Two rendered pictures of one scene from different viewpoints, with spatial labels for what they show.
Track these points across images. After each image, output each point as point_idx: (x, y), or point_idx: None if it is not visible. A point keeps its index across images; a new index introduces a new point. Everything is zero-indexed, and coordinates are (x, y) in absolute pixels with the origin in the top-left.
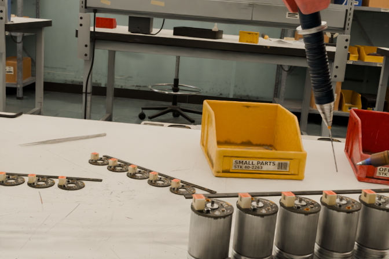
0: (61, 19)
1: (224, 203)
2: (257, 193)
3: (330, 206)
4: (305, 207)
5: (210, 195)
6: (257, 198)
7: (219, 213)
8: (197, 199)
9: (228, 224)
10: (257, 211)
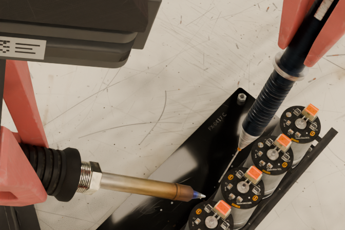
0: None
1: (297, 138)
2: (289, 183)
3: (215, 201)
4: (233, 180)
5: (318, 145)
6: (282, 171)
7: (287, 116)
8: (308, 103)
9: (278, 126)
10: (264, 140)
